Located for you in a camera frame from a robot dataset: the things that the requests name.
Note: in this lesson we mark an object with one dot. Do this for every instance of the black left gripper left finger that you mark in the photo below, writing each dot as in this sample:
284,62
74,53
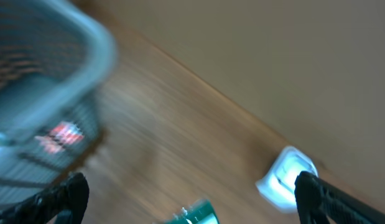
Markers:
65,203

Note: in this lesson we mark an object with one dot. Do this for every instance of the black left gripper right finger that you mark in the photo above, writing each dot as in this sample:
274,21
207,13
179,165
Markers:
318,202

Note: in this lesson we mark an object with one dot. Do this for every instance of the red tissue pack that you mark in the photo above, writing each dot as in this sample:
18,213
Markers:
57,139

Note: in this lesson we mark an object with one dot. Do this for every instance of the large green 3M package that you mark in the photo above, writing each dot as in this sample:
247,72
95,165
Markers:
201,212

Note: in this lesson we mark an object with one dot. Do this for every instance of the white barcode scanner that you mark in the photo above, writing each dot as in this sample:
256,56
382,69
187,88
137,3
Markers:
278,185

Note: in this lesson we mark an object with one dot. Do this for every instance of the grey plastic basket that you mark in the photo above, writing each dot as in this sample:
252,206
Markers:
53,57

